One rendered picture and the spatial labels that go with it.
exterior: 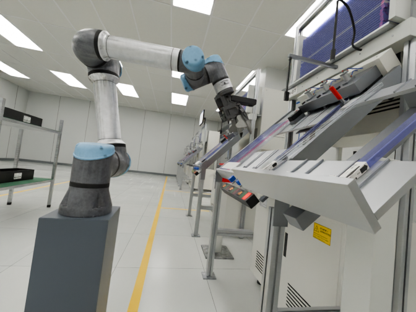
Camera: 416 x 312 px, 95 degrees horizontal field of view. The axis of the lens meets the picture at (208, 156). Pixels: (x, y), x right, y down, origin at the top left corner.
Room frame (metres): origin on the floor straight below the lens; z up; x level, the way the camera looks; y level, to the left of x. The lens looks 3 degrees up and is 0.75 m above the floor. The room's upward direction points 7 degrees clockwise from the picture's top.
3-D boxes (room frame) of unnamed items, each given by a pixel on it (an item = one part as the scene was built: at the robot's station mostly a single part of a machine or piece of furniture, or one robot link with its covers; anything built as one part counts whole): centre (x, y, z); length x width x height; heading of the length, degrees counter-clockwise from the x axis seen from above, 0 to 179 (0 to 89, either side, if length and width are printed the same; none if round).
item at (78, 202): (0.65, 0.38, 0.60); 0.15 x 0.15 x 0.10
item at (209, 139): (5.70, 0.13, 0.95); 1.36 x 0.82 x 1.90; 101
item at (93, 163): (0.66, 0.38, 0.72); 0.13 x 0.12 x 0.14; 2
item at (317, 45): (1.00, -0.65, 1.52); 0.51 x 0.13 x 0.27; 11
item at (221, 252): (1.70, -0.17, 0.39); 0.24 x 0.24 x 0.78; 11
